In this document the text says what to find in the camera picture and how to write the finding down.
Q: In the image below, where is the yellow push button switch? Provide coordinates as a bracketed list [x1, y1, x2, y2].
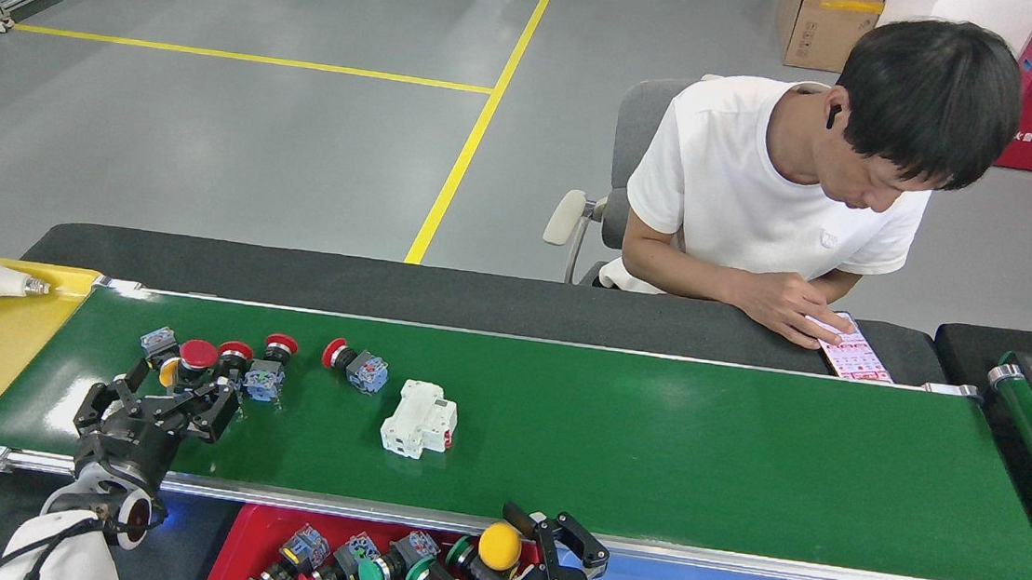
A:
[476, 520, 526, 574]
[137, 325, 187, 390]

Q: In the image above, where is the green push button switch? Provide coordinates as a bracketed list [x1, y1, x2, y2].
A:
[405, 553, 456, 580]
[443, 533, 481, 573]
[357, 525, 443, 580]
[248, 519, 335, 580]

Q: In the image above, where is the plain white circuit breaker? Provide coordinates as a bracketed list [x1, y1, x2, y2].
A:
[378, 378, 462, 463]

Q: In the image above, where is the person's right hand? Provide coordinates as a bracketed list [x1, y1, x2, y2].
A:
[736, 268, 864, 354]

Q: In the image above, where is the red plastic bin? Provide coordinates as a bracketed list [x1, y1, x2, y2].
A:
[201, 499, 552, 580]

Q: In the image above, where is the smartphone with pink screen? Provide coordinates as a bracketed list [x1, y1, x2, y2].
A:
[808, 308, 900, 384]

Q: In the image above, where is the person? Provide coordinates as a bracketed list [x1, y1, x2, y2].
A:
[617, 0, 1030, 326]

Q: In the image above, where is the grey office chair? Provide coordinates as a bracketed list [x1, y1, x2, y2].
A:
[539, 68, 694, 293]

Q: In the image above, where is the brown cardboard box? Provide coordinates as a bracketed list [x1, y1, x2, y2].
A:
[771, 0, 890, 77]

